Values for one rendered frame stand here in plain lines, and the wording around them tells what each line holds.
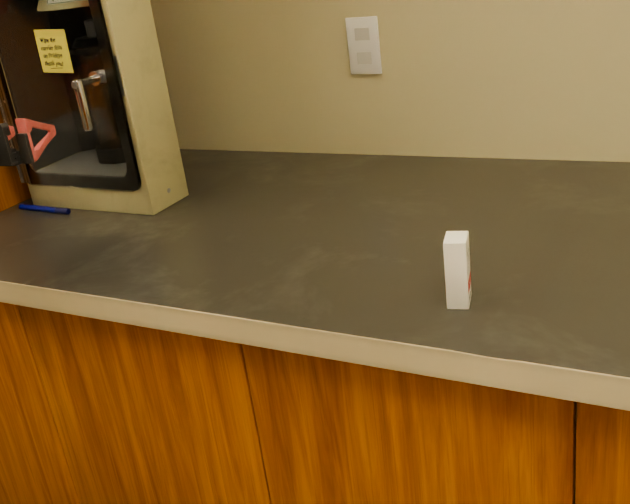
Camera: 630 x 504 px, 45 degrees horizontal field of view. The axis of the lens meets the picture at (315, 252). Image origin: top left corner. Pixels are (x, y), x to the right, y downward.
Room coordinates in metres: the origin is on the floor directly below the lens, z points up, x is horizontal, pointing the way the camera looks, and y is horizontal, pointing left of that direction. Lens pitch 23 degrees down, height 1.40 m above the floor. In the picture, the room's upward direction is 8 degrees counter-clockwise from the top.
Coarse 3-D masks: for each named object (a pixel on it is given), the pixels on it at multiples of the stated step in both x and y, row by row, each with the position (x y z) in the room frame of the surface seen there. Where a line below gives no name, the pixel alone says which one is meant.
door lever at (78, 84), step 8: (96, 72) 1.36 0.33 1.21; (80, 80) 1.33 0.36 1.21; (88, 80) 1.34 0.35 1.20; (96, 80) 1.36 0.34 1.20; (80, 88) 1.32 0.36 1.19; (80, 96) 1.32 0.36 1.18; (80, 104) 1.32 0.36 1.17; (88, 104) 1.33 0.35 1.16; (80, 112) 1.33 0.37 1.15; (88, 112) 1.33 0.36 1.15; (88, 120) 1.32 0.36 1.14; (88, 128) 1.32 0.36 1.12
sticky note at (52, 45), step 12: (36, 36) 1.43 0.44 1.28; (48, 36) 1.41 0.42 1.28; (60, 36) 1.40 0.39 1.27; (48, 48) 1.42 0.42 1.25; (60, 48) 1.40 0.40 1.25; (48, 60) 1.42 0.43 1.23; (60, 60) 1.41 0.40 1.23; (48, 72) 1.42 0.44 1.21; (60, 72) 1.41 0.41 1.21; (72, 72) 1.39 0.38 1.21
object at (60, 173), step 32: (0, 0) 1.46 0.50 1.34; (32, 0) 1.42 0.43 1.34; (64, 0) 1.38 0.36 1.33; (96, 0) 1.34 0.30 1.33; (0, 32) 1.48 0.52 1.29; (32, 32) 1.43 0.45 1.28; (96, 32) 1.35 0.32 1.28; (0, 64) 1.49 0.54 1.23; (32, 64) 1.44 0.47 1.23; (96, 64) 1.36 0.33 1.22; (32, 96) 1.46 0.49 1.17; (64, 96) 1.41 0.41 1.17; (96, 96) 1.37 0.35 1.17; (32, 128) 1.47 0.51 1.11; (64, 128) 1.42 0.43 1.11; (96, 128) 1.38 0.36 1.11; (128, 128) 1.35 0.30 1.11; (64, 160) 1.43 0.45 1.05; (96, 160) 1.39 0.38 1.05; (128, 160) 1.35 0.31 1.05
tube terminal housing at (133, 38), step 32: (128, 0) 1.40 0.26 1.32; (128, 32) 1.38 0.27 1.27; (128, 64) 1.37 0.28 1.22; (160, 64) 1.44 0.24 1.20; (128, 96) 1.35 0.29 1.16; (160, 96) 1.42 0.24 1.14; (160, 128) 1.41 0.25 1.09; (160, 160) 1.39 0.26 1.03; (32, 192) 1.51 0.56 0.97; (64, 192) 1.46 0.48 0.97; (96, 192) 1.42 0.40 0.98; (128, 192) 1.38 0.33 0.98; (160, 192) 1.38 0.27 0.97
